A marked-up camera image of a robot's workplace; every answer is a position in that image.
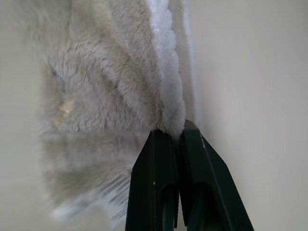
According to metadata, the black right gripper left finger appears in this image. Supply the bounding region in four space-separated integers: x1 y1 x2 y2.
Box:
125 129 180 231

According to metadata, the beige fluffy towel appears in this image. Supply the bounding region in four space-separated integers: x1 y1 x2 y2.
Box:
0 0 196 226

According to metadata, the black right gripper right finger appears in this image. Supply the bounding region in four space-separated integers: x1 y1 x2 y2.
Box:
177 119 255 231

